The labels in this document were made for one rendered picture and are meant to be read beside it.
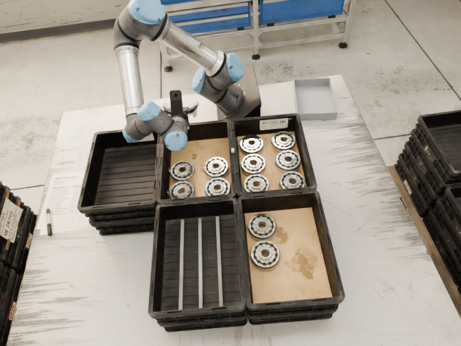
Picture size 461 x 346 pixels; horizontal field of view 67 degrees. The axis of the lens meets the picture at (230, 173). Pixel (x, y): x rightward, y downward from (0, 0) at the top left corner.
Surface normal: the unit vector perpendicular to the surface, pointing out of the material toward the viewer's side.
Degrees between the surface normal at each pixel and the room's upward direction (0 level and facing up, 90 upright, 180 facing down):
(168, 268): 0
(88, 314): 0
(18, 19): 90
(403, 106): 0
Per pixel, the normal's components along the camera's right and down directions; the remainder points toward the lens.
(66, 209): -0.07, -0.59
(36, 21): 0.12, 0.80
